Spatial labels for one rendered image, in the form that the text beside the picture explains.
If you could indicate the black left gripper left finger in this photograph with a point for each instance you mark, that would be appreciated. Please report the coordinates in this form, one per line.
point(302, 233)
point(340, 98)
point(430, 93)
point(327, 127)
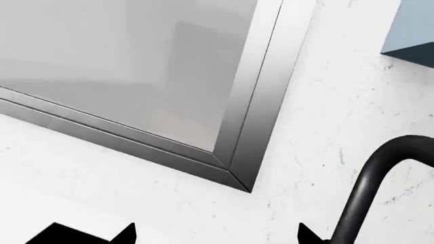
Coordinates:
point(84, 235)

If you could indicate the stainless steel sink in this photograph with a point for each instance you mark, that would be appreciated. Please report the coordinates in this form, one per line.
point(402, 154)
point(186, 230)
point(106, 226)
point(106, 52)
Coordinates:
point(135, 76)

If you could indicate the black curved sink faucet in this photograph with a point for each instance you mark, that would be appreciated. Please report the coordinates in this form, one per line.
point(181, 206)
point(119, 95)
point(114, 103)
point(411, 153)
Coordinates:
point(366, 183)

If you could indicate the blue box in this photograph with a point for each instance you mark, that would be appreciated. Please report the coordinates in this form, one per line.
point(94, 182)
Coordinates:
point(412, 33)

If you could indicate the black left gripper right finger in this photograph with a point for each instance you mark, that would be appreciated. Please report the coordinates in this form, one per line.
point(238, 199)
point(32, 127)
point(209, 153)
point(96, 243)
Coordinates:
point(308, 236)

